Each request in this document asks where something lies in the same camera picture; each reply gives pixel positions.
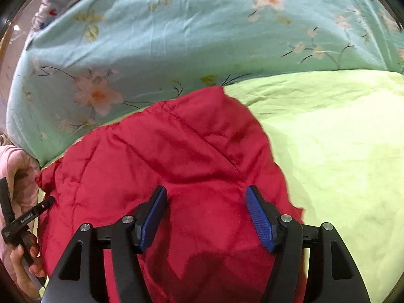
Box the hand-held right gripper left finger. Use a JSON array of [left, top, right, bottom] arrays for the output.
[[40, 186, 168, 303]]

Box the pink quilt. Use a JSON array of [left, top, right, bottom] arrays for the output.
[[0, 144, 42, 278]]

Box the teal floral duvet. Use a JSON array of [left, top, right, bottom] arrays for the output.
[[6, 0, 404, 168]]

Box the red quilted jacket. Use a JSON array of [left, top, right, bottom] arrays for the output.
[[35, 85, 308, 303]]

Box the person's left hand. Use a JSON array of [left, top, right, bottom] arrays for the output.
[[9, 232, 48, 300]]

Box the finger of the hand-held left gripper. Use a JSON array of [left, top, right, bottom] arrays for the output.
[[0, 177, 16, 226], [39, 196, 56, 214]]

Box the light green bed sheet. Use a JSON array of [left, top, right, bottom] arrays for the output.
[[41, 69, 404, 303]]

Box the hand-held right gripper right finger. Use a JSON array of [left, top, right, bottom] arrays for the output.
[[245, 186, 371, 303]]

